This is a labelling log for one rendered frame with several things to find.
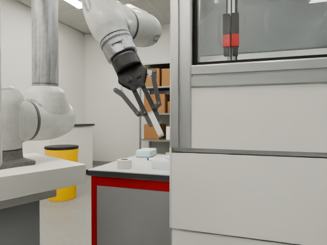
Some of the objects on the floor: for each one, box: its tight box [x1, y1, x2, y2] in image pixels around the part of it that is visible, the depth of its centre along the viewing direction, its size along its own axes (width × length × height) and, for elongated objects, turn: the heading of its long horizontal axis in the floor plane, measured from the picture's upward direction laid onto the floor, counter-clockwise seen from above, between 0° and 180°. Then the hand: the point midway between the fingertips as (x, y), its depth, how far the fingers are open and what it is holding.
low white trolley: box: [88, 154, 173, 245], centre depth 152 cm, size 58×62×76 cm
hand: (155, 124), depth 74 cm, fingers closed
